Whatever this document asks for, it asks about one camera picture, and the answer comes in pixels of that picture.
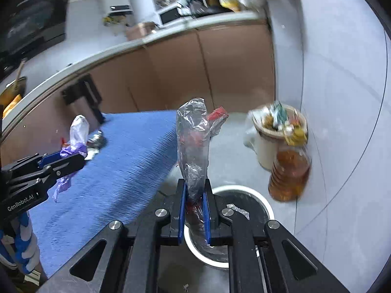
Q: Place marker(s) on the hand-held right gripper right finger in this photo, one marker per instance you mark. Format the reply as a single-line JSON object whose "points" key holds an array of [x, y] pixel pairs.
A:
{"points": [[208, 219]]}

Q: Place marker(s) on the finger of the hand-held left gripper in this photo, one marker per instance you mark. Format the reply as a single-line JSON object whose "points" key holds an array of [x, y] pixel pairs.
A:
{"points": [[65, 163], [50, 158]]}

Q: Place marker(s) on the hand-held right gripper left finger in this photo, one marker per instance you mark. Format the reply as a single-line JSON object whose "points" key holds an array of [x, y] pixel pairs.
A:
{"points": [[182, 216]]}

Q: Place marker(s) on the purple plastic bag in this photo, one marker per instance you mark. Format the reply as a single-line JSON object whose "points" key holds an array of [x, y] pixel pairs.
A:
{"points": [[78, 131]]}

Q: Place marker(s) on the white round waste bin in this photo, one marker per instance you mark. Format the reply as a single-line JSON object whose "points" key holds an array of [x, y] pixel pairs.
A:
{"points": [[262, 204]]}

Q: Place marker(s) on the clear plastic bag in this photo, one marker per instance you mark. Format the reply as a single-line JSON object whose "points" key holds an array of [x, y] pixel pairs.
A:
{"points": [[193, 146]]}

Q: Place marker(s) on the person's left forearm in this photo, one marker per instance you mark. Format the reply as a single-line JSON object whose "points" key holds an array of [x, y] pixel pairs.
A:
{"points": [[24, 244]]}

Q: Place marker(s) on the crumpled clear wrapper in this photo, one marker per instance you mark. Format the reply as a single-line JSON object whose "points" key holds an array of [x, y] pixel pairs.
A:
{"points": [[239, 210]]}

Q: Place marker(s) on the crumpled silver foil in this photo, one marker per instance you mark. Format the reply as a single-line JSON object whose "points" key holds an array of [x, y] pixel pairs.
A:
{"points": [[97, 142]]}

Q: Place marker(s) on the blue mat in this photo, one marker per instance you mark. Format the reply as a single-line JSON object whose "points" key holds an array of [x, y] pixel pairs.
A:
{"points": [[122, 164]]}

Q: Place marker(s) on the pot with wooden spoon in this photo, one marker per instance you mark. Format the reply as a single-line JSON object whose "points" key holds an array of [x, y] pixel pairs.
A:
{"points": [[13, 90]]}

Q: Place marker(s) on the cream plastic bucket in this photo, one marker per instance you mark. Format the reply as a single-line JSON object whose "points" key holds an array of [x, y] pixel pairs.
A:
{"points": [[264, 149]]}

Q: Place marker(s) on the pile of mixed wrappers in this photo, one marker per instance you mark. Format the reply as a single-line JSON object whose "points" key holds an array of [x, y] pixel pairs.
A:
{"points": [[282, 119]]}

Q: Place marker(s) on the black range hood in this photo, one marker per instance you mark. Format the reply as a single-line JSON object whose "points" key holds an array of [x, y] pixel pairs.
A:
{"points": [[30, 24]]}

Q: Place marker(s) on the kitchen counter with brown cabinets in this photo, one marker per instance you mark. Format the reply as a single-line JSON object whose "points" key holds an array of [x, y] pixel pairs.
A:
{"points": [[213, 67]]}

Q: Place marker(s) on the white microwave oven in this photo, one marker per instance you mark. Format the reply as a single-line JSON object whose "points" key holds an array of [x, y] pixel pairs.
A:
{"points": [[168, 15]]}

